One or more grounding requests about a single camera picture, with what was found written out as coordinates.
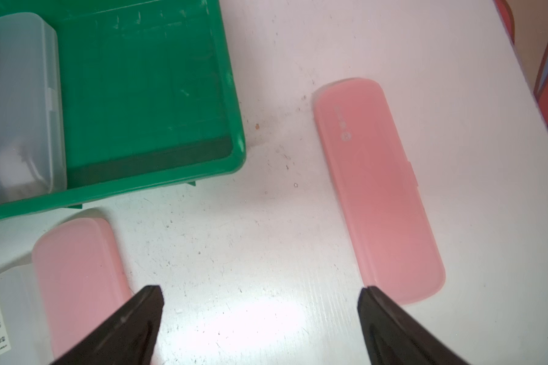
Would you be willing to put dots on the pink pencil case with label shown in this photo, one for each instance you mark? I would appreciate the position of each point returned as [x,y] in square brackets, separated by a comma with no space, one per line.
[81,279]

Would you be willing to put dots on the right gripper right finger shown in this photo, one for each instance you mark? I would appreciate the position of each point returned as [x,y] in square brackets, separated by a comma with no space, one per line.
[392,336]

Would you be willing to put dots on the clear frosted pencil case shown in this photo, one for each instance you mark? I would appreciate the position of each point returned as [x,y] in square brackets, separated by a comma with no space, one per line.
[32,143]

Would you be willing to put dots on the green plastic storage tray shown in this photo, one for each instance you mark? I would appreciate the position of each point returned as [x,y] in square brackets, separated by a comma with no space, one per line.
[148,97]

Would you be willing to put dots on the clear rectangular barcode pencil case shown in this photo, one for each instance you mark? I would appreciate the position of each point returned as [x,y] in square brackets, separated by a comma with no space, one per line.
[24,334]

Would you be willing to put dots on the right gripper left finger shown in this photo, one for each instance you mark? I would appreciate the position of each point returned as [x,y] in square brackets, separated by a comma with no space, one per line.
[128,336]

